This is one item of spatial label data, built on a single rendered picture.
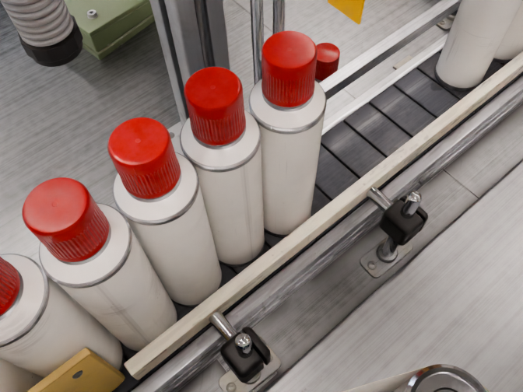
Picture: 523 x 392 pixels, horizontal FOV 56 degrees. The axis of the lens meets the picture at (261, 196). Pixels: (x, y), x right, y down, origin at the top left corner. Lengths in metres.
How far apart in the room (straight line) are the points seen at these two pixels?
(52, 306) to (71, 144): 0.34
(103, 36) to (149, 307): 0.42
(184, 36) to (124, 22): 0.28
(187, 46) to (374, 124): 0.21
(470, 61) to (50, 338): 0.45
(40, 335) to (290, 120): 0.19
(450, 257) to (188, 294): 0.23
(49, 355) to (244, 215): 0.16
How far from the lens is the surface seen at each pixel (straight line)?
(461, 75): 0.57
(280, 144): 0.33
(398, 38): 0.50
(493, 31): 0.54
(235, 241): 0.40
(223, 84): 0.28
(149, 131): 0.27
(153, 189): 0.28
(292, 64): 0.29
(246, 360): 0.38
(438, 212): 0.55
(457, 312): 0.46
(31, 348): 0.31
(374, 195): 0.45
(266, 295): 0.44
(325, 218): 0.43
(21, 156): 0.63
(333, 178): 0.49
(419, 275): 0.46
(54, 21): 0.32
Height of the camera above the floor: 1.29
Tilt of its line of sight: 60 degrees down
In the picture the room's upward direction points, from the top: 2 degrees counter-clockwise
